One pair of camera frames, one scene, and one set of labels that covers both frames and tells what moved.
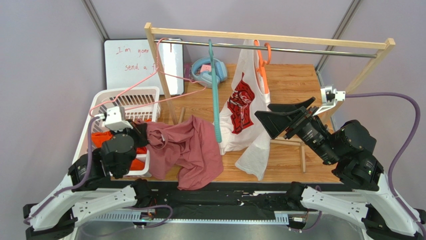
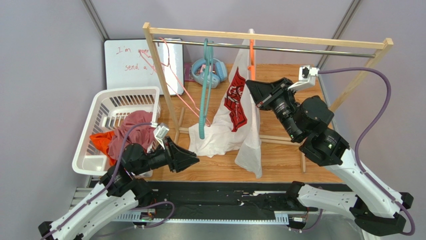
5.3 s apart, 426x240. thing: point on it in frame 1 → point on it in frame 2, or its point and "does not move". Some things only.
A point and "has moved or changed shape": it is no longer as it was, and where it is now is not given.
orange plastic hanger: x=261 y=64 → x=251 y=67
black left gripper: x=140 y=130 → x=178 y=157
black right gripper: x=297 y=119 → x=270 y=97
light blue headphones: x=205 y=79 does not move
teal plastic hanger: x=215 y=91 → x=207 y=77
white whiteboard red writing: x=130 y=63 does not move
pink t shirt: x=190 y=147 has moved or changed shape
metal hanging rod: x=267 y=48 does not move
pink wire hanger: x=150 y=74 → x=197 y=108
